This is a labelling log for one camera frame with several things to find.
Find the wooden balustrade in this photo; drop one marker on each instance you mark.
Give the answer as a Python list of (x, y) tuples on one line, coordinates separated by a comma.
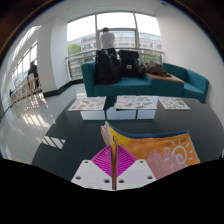
[(23, 90)]

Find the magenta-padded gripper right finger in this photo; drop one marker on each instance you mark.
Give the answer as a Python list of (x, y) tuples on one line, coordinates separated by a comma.
[(136, 173)]

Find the teal sofa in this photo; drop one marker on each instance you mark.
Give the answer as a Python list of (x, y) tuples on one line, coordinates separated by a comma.
[(126, 86)]

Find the metal window railing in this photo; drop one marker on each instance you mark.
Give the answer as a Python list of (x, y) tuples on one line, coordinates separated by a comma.
[(80, 55)]

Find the boxy black backpack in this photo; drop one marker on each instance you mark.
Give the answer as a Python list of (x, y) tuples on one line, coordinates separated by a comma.
[(129, 64)]

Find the brown bag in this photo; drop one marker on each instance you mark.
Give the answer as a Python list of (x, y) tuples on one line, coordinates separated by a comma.
[(155, 69)]

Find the orange yellow pink printed towel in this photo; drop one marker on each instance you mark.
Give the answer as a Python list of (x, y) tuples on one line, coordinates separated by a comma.
[(160, 146)]

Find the printed paper sheet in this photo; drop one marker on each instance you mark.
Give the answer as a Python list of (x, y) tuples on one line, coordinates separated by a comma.
[(136, 102), (88, 103), (174, 103)]

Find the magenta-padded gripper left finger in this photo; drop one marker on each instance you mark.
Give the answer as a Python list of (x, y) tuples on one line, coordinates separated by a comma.
[(91, 173)]

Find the person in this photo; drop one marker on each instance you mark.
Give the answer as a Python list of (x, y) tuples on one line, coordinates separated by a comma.
[(32, 71), (107, 39)]

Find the wooden sofa table top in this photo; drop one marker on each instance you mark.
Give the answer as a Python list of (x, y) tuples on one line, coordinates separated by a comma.
[(168, 78)]

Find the large black backpack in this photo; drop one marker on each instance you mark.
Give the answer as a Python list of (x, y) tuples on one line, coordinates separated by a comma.
[(106, 68)]

